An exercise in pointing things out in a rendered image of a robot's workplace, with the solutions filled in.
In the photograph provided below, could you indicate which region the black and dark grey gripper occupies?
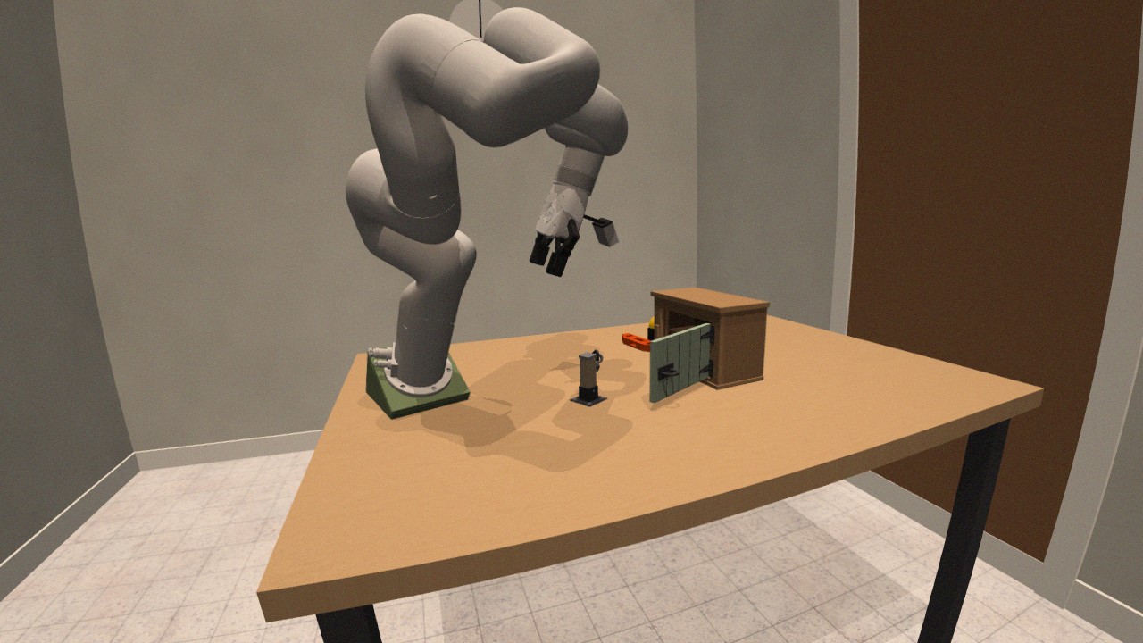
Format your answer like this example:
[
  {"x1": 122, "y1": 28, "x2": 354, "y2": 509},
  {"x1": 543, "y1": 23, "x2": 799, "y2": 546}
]
[{"x1": 530, "y1": 180, "x2": 591, "y2": 278}]

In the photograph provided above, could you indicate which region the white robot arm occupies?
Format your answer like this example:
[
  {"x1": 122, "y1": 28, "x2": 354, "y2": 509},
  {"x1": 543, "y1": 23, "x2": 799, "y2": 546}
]
[{"x1": 346, "y1": 7, "x2": 628, "y2": 397}]

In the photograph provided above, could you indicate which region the small brown wooden cabinet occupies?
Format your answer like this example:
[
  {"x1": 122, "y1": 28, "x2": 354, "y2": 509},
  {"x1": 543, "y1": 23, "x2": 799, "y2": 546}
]
[{"x1": 649, "y1": 288, "x2": 770, "y2": 403}]

